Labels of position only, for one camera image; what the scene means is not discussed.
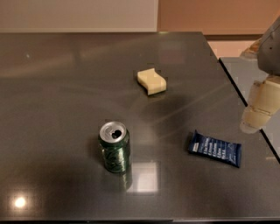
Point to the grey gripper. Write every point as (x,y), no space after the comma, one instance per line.
(269,55)

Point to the pale yellow sponge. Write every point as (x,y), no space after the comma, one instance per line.
(151,81)

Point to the green soda can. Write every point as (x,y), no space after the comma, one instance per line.
(114,140)

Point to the grey side table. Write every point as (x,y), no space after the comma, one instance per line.
(243,73)

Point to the blue snack bar wrapper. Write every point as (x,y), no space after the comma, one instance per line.
(220,150)

